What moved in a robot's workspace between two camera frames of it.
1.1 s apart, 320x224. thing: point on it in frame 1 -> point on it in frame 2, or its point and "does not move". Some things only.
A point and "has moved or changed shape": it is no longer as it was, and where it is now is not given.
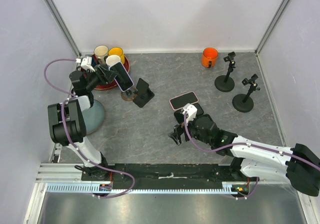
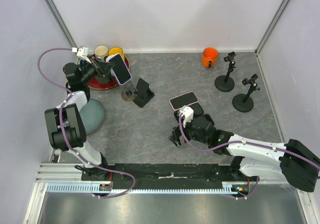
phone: [179, 101] does not move
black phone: [204, 121] does not move
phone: [123, 78] has moved or changed shape
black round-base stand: [243, 102] does not move
